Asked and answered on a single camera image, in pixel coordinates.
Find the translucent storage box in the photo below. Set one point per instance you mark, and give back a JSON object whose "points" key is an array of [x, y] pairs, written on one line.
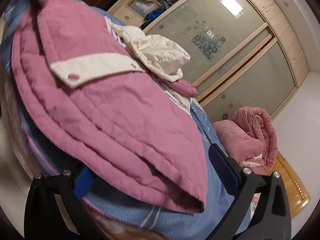
{"points": [[141, 5]]}

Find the blue bag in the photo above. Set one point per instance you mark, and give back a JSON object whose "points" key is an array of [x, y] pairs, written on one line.
{"points": [[153, 15]]}

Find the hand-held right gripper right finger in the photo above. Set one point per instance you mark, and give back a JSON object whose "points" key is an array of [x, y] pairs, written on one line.
{"points": [[225, 165]]}

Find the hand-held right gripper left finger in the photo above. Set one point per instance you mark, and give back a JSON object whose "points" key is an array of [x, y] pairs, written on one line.
{"points": [[83, 182]]}

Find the light wooden wardrobe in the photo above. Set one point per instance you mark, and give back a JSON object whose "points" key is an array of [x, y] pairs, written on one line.
{"points": [[282, 30]]}

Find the blue plaid bed sheet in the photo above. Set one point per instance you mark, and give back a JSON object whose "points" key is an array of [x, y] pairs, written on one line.
{"points": [[175, 220]]}

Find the pink and white jacket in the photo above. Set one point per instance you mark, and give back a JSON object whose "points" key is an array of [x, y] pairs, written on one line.
{"points": [[100, 110]]}

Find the rolled pink quilt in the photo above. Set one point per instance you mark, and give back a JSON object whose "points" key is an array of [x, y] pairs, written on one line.
{"points": [[250, 140]]}

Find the wooden headboard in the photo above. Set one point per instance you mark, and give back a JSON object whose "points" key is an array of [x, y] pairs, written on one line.
{"points": [[292, 182]]}

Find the frosted glass sliding door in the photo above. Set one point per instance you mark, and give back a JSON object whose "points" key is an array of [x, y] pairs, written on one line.
{"points": [[225, 20], [262, 80]]}

